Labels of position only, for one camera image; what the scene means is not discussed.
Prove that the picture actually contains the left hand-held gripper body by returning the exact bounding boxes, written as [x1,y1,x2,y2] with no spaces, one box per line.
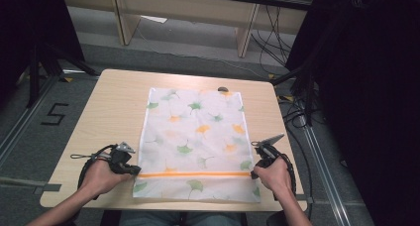
[108,141,137,174]

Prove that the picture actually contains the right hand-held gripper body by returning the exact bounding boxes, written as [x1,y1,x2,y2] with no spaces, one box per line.
[251,133,285,170]

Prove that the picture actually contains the leaf-print white mesh bag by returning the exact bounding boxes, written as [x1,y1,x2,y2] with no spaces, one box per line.
[132,86,262,204]

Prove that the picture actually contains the person's right hand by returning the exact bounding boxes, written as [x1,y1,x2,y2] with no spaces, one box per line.
[253,156,293,196]

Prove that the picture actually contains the person's left hand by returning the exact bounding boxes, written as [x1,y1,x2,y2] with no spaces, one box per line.
[80,159,133,198]

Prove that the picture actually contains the person's blue jeans legs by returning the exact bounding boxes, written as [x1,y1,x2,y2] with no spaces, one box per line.
[118,210,244,226]

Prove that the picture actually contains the black tripod stand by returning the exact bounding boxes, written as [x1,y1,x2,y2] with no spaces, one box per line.
[270,54,326,127]
[25,42,100,109]

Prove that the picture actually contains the white paper sheet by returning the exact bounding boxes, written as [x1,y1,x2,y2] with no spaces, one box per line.
[141,15,168,25]

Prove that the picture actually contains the light wooden desk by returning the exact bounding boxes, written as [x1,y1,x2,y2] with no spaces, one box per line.
[60,0,318,58]

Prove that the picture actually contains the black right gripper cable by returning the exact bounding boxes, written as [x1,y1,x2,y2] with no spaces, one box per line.
[272,151,297,202]

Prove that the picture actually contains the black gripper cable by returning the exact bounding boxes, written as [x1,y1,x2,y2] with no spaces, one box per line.
[76,144,117,201]
[272,151,297,202]

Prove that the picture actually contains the grey cord loop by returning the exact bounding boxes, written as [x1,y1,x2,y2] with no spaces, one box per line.
[69,152,113,161]

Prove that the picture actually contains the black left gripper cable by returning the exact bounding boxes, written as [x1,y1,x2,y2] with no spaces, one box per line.
[76,144,117,201]

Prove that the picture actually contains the metal floor rail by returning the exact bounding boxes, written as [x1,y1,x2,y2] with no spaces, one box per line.
[301,125,353,226]
[0,74,60,168]

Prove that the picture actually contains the bundle of black floor cables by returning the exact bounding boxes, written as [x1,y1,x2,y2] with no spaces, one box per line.
[250,5,315,226]

